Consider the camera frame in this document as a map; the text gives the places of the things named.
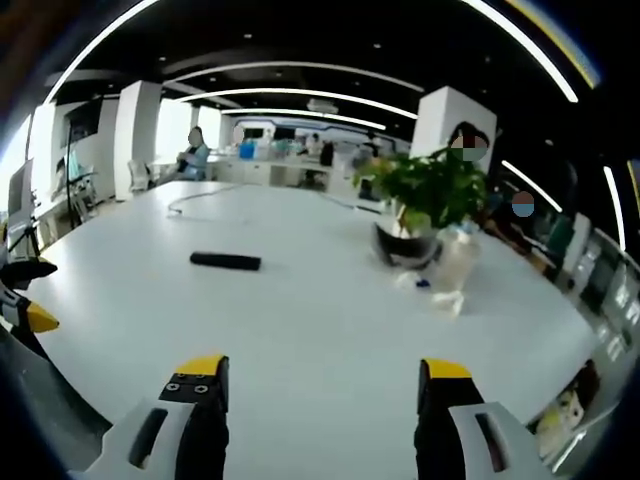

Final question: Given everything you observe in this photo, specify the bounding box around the plush toy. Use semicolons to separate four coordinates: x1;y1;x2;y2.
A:
534;359;601;459

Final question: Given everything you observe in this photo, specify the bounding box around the green potted plant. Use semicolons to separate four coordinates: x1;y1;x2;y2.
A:
352;145;489;237

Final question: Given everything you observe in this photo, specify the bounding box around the row of white desks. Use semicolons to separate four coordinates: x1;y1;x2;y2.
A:
207;144;371;194

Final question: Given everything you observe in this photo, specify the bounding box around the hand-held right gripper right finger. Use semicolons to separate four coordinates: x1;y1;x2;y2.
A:
413;357;556;480

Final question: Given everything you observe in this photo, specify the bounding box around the white table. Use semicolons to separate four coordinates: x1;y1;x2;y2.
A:
34;179;601;480

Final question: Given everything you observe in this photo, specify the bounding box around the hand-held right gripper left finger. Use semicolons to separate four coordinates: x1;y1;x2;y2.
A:
67;353;231;480

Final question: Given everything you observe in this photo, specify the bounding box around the black tripod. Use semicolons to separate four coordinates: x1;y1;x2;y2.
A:
4;219;44;261

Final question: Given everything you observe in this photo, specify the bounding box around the clear plastic bag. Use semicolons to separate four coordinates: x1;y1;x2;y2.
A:
397;224;484;317

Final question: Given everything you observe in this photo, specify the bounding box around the black plant pot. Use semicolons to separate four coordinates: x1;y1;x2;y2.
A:
374;221;444;270

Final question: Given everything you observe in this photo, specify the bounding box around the white office chair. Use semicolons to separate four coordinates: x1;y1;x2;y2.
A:
127;158;151;194

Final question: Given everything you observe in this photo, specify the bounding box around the grey cable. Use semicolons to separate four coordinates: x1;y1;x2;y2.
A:
167;185;251;219

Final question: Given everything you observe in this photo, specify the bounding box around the black remote control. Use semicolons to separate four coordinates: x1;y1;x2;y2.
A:
189;251;263;272

